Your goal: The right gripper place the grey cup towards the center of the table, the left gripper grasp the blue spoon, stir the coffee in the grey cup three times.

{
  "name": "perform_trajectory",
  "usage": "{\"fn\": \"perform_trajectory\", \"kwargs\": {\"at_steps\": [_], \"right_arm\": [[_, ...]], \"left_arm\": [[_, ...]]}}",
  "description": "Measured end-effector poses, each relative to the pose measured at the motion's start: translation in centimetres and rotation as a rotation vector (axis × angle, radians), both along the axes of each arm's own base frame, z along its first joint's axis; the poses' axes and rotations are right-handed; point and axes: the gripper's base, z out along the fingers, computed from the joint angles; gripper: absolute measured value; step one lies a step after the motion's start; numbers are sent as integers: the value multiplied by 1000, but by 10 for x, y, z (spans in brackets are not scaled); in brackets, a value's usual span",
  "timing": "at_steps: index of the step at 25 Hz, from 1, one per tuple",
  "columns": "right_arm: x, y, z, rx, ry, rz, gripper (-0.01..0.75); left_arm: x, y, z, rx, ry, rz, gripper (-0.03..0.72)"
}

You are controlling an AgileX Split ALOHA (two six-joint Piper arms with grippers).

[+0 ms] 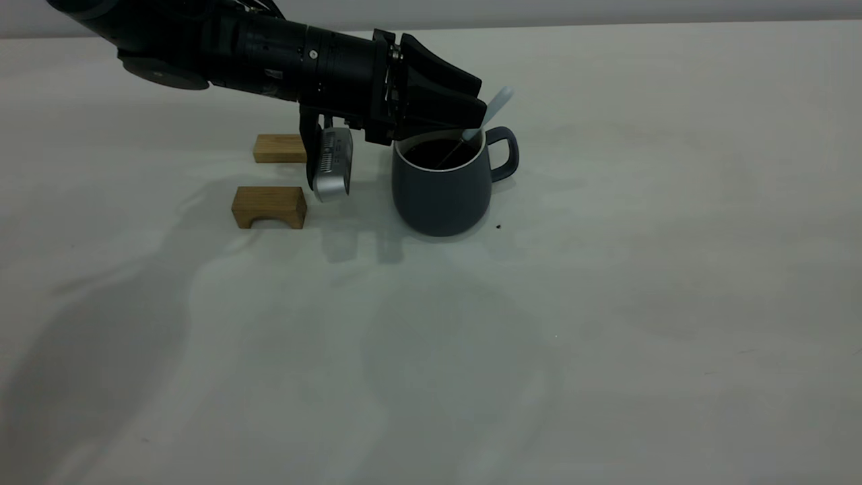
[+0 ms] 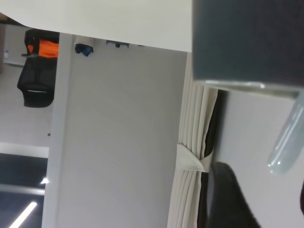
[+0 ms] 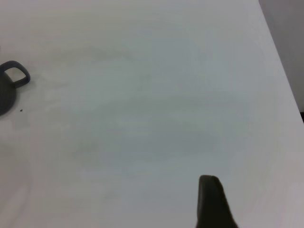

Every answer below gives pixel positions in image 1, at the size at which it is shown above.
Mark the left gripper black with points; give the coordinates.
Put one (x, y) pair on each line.
(385, 87)

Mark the dark grey ceramic mug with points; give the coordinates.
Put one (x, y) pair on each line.
(444, 202)

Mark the dark coffee liquid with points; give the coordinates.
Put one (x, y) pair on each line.
(431, 155)

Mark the flat wooden block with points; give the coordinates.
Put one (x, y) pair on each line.
(276, 148)

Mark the arched wooden block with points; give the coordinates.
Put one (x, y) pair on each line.
(269, 202)

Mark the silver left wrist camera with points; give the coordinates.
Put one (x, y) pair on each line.
(335, 165)

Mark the black left camera bracket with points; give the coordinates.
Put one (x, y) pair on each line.
(308, 145)

